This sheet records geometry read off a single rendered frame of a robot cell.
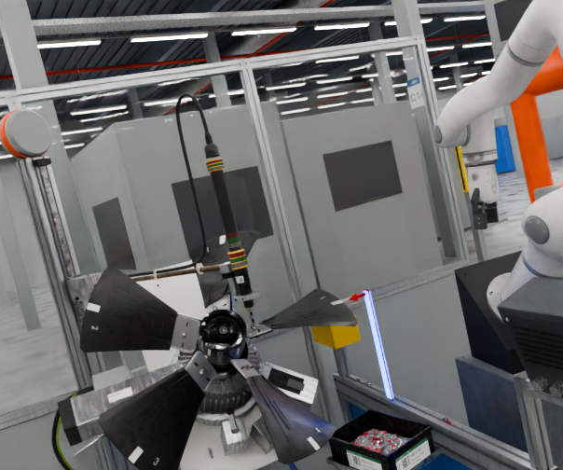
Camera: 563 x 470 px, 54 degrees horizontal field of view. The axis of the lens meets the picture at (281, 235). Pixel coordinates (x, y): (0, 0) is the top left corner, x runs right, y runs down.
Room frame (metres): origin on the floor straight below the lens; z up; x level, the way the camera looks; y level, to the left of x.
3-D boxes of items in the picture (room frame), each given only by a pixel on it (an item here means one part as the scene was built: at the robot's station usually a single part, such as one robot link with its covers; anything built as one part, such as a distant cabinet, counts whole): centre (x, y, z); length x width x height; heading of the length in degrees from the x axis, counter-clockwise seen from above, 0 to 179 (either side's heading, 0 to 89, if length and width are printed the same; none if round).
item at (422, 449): (1.35, -0.12, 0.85); 0.22 x 0.17 x 0.07; 36
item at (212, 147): (1.43, 0.12, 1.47); 0.04 x 0.04 x 0.46
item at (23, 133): (1.83, 0.73, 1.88); 0.17 x 0.15 x 0.16; 112
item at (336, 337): (1.84, -0.10, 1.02); 0.16 x 0.10 x 0.11; 22
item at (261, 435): (1.42, 0.15, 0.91); 0.12 x 0.08 x 0.12; 22
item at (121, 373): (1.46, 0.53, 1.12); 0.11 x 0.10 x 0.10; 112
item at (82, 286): (1.78, 0.65, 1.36); 0.10 x 0.07 x 0.08; 57
